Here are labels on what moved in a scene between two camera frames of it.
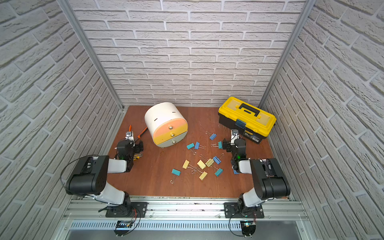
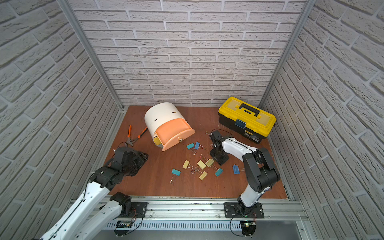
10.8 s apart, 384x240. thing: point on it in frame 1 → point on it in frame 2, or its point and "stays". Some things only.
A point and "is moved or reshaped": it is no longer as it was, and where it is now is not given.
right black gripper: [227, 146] → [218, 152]
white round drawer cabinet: [167, 123] stays
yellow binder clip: [186, 165] stays
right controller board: [248, 227] stays
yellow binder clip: [202, 174] stays
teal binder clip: [191, 146] stays
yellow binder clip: [201, 164] stays
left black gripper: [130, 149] → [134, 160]
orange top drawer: [168, 125] is moved or reshaped
